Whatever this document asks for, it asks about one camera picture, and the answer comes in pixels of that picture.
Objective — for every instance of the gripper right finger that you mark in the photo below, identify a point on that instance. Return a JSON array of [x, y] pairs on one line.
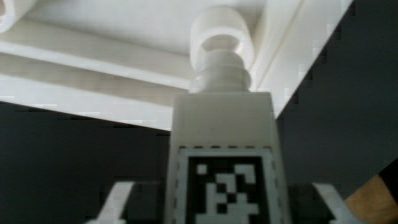
[[335, 202]]

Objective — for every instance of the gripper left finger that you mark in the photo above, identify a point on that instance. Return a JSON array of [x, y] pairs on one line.
[[111, 213]]

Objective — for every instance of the white leg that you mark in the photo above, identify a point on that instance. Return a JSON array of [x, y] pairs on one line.
[[227, 185]]

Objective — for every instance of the white square tabletop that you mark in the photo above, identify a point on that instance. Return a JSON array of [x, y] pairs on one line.
[[95, 52]]

